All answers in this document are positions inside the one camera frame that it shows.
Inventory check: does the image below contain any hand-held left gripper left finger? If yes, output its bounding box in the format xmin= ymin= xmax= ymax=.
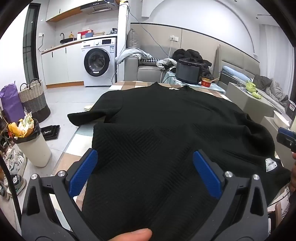
xmin=21 ymin=148 xmax=104 ymax=241

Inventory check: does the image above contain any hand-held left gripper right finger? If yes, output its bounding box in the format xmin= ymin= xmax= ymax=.
xmin=192 ymin=149 xmax=270 ymax=241

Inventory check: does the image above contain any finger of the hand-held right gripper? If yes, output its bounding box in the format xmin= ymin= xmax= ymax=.
xmin=276 ymin=127 xmax=296 ymax=153

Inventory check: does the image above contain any black knit sweater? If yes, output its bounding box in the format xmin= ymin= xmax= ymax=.
xmin=68 ymin=82 xmax=292 ymax=241

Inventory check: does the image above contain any pile of black clothes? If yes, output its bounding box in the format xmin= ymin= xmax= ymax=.
xmin=172 ymin=49 xmax=214 ymax=80

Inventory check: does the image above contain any person's right hand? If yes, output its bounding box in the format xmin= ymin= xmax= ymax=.
xmin=289 ymin=152 xmax=296 ymax=194

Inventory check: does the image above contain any person's left hand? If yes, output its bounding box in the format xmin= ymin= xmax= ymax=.
xmin=111 ymin=228 xmax=153 ymax=241

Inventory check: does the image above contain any brown blue checkered blanket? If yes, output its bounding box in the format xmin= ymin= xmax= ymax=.
xmin=50 ymin=81 xmax=234 ymax=216

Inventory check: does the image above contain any white basin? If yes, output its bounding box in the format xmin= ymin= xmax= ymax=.
xmin=273 ymin=110 xmax=291 ymax=129

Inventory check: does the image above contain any small grey stool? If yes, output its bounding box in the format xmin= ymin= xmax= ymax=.
xmin=260 ymin=116 xmax=290 ymax=140

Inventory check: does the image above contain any black plastic tray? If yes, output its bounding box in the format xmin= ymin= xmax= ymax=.
xmin=40 ymin=125 xmax=61 ymax=141

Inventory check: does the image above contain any grey duvet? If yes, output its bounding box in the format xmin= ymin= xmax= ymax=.
xmin=253 ymin=75 xmax=290 ymax=107

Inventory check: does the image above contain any white trash bin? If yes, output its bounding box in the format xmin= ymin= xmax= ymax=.
xmin=8 ymin=115 xmax=52 ymax=168

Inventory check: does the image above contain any green toy figure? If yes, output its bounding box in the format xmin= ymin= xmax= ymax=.
xmin=245 ymin=80 xmax=263 ymax=100

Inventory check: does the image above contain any white green sneaker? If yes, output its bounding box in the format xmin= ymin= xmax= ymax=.
xmin=6 ymin=148 xmax=28 ymax=175

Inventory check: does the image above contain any grey white sneaker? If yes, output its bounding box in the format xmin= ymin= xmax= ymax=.
xmin=4 ymin=174 xmax=27 ymax=197

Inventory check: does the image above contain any blue pillow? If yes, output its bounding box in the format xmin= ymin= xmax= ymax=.
xmin=222 ymin=65 xmax=253 ymax=82

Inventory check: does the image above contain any woven laundry basket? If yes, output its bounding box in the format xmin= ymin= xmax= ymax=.
xmin=18 ymin=78 xmax=51 ymax=123

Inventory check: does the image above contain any grey upholstered bed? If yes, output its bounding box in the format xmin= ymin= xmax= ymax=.
xmin=213 ymin=44 xmax=290 ymax=112

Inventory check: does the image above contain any white washing machine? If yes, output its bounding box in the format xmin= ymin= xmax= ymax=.
xmin=81 ymin=37 xmax=117 ymax=87

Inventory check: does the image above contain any purple bag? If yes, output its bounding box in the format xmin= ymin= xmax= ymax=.
xmin=0 ymin=81 xmax=25 ymax=123

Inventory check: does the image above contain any teal checkered tablecloth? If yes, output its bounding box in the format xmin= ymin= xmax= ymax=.
xmin=162 ymin=71 xmax=226 ymax=94

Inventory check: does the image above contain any black cooker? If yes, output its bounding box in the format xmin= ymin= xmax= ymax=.
xmin=175 ymin=59 xmax=204 ymax=85

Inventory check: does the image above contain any white kitchen base cabinet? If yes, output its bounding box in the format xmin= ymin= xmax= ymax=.
xmin=41 ymin=43 xmax=85 ymax=89

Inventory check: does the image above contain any grey sofa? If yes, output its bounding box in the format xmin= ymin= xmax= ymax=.
xmin=124 ymin=29 xmax=177 ymax=84

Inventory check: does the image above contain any pale grey garment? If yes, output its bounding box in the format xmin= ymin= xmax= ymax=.
xmin=156 ymin=58 xmax=178 ymax=70

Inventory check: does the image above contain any houndstooth pillow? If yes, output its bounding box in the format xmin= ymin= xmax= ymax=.
xmin=140 ymin=58 xmax=160 ymax=67

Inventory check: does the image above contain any light blue blanket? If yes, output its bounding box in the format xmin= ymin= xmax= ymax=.
xmin=115 ymin=48 xmax=153 ymax=66

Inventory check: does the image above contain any red box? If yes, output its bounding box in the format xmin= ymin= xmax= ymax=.
xmin=78 ymin=29 xmax=94 ymax=39

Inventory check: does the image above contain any dark glass door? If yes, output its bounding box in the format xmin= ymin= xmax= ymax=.
xmin=23 ymin=3 xmax=41 ymax=81

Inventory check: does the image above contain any grey sofa cushion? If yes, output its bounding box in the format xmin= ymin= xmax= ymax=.
xmin=127 ymin=28 xmax=142 ymax=49

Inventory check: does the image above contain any range hood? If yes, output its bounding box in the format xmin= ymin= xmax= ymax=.
xmin=80 ymin=0 xmax=119 ymax=15

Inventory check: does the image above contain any black cable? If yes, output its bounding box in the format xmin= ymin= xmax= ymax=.
xmin=0 ymin=153 xmax=22 ymax=241

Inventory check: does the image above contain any blue cable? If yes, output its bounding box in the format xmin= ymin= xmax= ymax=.
xmin=126 ymin=9 xmax=170 ymax=59

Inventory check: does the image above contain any white wall cabinet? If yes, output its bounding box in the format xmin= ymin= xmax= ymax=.
xmin=46 ymin=0 xmax=82 ymax=23

